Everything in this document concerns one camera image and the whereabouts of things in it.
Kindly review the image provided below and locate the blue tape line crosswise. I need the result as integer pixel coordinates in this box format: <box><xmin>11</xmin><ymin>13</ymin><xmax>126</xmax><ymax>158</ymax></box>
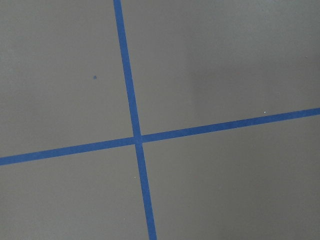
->
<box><xmin>0</xmin><ymin>108</ymin><xmax>320</xmax><ymax>166</ymax></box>

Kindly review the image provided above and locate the blue tape line lengthwise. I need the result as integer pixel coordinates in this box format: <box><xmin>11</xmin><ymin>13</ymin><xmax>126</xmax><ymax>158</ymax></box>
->
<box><xmin>113</xmin><ymin>0</ymin><xmax>157</xmax><ymax>240</ymax></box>

